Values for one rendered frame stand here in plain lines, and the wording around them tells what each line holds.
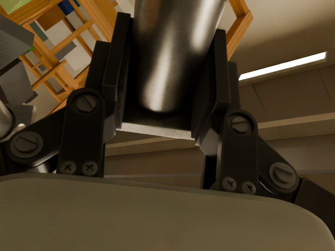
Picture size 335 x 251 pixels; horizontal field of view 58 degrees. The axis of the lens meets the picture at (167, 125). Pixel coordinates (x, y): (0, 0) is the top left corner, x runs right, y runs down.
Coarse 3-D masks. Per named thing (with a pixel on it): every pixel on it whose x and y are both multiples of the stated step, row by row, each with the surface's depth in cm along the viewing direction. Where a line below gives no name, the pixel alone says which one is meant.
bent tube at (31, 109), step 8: (0, 104) 22; (8, 104) 25; (0, 112) 22; (8, 112) 23; (16, 112) 25; (24, 112) 25; (32, 112) 25; (0, 120) 22; (8, 120) 23; (16, 120) 25; (24, 120) 25; (32, 120) 25; (0, 128) 23; (8, 128) 24; (16, 128) 25; (0, 136) 23; (8, 136) 24
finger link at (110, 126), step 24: (120, 24) 12; (96, 48) 12; (120, 48) 11; (96, 72) 11; (120, 72) 10; (120, 96) 11; (48, 120) 10; (120, 120) 12; (24, 144) 9; (48, 144) 9
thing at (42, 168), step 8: (0, 144) 9; (0, 152) 9; (0, 160) 9; (8, 160) 9; (48, 160) 10; (0, 168) 9; (8, 168) 9; (16, 168) 9; (24, 168) 9; (32, 168) 9; (40, 168) 10; (48, 168) 10
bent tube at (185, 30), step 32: (160, 0) 9; (192, 0) 9; (224, 0) 9; (160, 32) 10; (192, 32) 10; (160, 64) 11; (192, 64) 11; (128, 96) 14; (160, 96) 12; (128, 128) 14; (160, 128) 13
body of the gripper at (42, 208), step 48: (0, 192) 7; (48, 192) 7; (96, 192) 8; (144, 192) 8; (192, 192) 8; (0, 240) 7; (48, 240) 7; (96, 240) 7; (144, 240) 7; (192, 240) 7; (240, 240) 7; (288, 240) 8
